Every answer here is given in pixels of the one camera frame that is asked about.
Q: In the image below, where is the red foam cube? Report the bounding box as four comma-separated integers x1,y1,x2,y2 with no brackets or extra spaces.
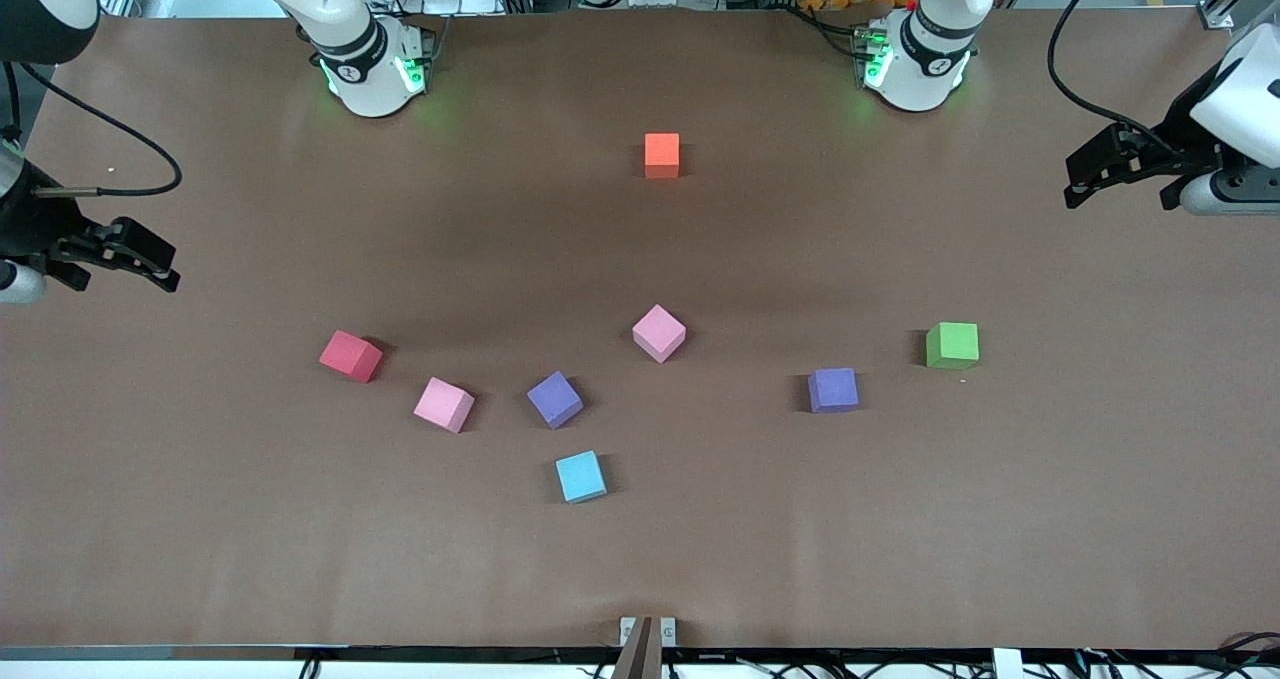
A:
319,330,384,384

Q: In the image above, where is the pink foam cube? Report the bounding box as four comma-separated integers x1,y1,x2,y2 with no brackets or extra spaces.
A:
631,304,688,364
413,376,477,434

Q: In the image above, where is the purple foam cube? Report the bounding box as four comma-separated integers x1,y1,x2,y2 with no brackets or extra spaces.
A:
526,370,585,430
807,367,861,415

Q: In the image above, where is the green foam cube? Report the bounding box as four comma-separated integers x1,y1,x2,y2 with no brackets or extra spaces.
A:
925,321,981,371

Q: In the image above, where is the orange foam cube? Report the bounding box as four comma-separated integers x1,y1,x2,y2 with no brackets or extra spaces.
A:
644,132,682,179

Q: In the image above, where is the light blue foam cube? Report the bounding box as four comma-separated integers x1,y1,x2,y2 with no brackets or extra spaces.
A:
555,449,609,505

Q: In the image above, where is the brown wooden strip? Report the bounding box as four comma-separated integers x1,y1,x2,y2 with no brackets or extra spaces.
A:
612,616,664,679

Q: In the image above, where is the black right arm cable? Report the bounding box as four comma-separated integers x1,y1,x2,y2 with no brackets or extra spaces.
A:
18,59,184,200

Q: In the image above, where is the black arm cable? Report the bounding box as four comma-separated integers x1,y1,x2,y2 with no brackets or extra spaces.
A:
18,59,184,200
1046,0,1201,158

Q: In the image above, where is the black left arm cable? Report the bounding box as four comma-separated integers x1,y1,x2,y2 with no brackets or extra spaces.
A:
1046,0,1201,158

